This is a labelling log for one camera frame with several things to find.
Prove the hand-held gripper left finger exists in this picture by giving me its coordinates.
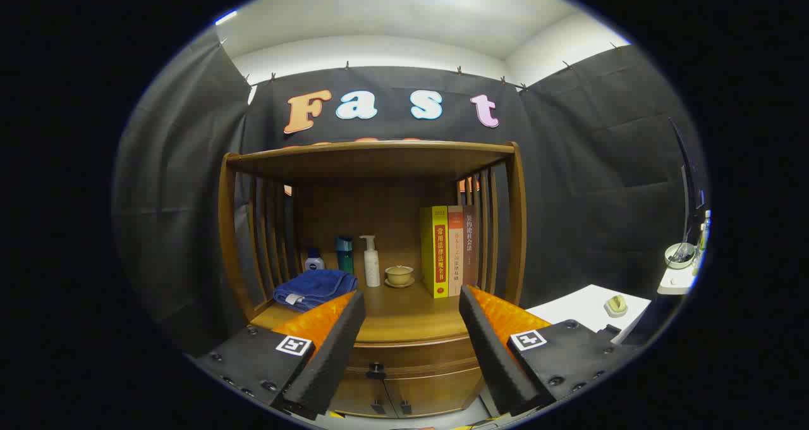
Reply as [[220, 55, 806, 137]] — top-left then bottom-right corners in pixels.
[[195, 291, 367, 421]]

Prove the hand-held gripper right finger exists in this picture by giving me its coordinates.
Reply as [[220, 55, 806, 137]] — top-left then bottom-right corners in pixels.
[[458, 285, 639, 418]]

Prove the wooden drawer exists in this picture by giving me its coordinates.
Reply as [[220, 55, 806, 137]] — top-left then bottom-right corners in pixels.
[[344, 337, 482, 381]]

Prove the wooden countertop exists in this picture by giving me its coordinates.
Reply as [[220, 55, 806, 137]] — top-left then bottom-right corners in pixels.
[[250, 280, 506, 345]]

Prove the white side cabinet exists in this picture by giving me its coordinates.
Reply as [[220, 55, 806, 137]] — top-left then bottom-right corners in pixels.
[[525, 284, 652, 345]]

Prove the wooden cabinet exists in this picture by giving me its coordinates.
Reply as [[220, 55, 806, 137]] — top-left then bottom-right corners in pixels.
[[218, 140, 527, 418]]

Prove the blue folded towel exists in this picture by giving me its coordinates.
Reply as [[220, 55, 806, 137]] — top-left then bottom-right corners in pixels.
[[273, 269, 359, 312]]

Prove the white pump bottle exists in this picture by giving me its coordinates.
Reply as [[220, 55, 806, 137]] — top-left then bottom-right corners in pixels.
[[359, 235, 381, 288]]

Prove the teal bottle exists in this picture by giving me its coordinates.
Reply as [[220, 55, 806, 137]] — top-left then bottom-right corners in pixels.
[[336, 236, 355, 274]]

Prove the orange and white book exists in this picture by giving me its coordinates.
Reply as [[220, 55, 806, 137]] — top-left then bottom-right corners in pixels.
[[447, 206, 465, 297]]

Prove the brown book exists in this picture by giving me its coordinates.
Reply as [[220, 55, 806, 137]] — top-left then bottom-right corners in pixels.
[[463, 205, 479, 288]]

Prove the thick yellow book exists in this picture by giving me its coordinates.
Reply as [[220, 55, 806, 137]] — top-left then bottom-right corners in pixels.
[[420, 206, 450, 298]]

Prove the grey bowl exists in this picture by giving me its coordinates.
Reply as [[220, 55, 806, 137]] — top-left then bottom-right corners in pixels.
[[665, 243, 696, 270]]

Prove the white wall shelf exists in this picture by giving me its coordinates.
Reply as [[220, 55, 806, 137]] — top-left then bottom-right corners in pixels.
[[657, 266, 700, 296]]

